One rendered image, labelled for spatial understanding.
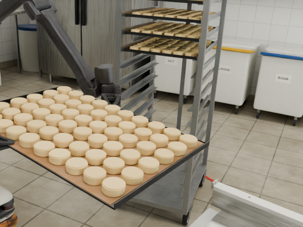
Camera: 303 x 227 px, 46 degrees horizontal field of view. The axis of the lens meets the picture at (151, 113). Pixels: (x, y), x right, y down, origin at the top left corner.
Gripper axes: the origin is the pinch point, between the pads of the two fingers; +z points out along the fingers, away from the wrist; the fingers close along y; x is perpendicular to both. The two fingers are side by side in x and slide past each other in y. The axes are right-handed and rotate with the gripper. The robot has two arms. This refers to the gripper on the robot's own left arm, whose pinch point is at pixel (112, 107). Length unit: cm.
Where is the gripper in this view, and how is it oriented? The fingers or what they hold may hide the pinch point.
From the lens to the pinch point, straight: 119.2
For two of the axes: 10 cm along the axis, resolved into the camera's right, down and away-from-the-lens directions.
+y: -0.8, 9.2, 3.8
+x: -9.8, -0.1, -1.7
